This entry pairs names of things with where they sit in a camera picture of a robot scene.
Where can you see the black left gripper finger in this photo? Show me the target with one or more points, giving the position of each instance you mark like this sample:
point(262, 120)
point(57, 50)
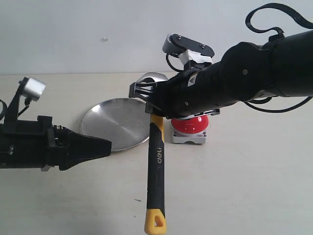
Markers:
point(82, 148)

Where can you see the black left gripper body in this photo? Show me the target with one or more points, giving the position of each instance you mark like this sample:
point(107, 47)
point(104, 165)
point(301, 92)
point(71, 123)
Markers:
point(33, 144)

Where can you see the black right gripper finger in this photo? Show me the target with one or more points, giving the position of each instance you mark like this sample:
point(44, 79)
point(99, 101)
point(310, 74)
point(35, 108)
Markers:
point(157, 108)
point(146, 91)

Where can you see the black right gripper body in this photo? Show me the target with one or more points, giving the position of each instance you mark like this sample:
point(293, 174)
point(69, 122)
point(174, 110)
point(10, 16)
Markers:
point(190, 93)

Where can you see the yellow black claw hammer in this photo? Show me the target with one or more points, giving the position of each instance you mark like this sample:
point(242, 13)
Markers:
point(155, 221)

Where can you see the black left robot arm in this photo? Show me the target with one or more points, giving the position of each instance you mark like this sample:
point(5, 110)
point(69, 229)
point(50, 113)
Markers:
point(41, 144)

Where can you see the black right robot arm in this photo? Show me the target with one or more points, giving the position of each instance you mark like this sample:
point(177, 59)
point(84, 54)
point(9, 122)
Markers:
point(282, 67)

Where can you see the red dome push button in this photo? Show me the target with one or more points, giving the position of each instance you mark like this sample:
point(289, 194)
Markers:
point(192, 130)

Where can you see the round steel plate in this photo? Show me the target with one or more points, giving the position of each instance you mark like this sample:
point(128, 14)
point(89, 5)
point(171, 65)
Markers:
point(123, 121)

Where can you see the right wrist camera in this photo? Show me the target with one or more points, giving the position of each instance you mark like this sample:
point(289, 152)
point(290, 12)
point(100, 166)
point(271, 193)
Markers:
point(192, 54)

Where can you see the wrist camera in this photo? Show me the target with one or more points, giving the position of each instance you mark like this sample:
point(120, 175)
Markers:
point(192, 54)
point(31, 89)

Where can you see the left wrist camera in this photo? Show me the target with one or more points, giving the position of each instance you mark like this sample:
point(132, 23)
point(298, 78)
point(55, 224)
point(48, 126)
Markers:
point(31, 89)

